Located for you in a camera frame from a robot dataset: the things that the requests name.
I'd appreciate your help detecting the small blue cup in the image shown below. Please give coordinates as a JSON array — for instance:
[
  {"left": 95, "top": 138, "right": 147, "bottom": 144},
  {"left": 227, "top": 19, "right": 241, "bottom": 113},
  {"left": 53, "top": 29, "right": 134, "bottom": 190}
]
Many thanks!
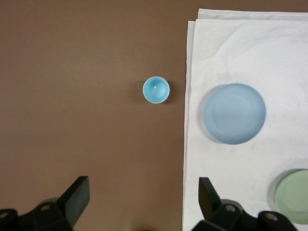
[{"left": 142, "top": 76, "right": 171, "bottom": 104}]

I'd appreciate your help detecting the white folded cloth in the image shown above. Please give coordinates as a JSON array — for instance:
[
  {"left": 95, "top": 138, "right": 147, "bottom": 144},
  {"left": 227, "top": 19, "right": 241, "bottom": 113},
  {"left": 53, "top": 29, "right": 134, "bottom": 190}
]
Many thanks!
[{"left": 181, "top": 8, "right": 308, "bottom": 231}]

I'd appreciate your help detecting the light blue plate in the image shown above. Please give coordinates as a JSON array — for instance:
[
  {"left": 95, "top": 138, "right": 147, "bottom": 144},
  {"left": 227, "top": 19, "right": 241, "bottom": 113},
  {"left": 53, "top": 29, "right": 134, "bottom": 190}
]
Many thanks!
[{"left": 204, "top": 82, "right": 267, "bottom": 145}]

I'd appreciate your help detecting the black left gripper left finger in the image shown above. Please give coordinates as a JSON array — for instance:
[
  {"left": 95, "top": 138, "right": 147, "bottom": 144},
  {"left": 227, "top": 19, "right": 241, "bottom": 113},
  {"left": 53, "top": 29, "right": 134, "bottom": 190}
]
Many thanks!
[{"left": 0, "top": 176, "right": 90, "bottom": 231}]

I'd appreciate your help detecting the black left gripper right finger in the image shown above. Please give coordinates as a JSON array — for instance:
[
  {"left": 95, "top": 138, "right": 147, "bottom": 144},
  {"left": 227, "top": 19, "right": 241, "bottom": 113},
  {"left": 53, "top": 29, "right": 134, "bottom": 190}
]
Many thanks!
[{"left": 185, "top": 177, "right": 299, "bottom": 231}]

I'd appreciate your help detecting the pale green plate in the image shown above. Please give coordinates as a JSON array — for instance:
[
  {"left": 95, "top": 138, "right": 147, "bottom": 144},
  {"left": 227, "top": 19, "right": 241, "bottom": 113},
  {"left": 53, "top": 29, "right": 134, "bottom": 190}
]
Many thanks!
[{"left": 274, "top": 168, "right": 308, "bottom": 226}]

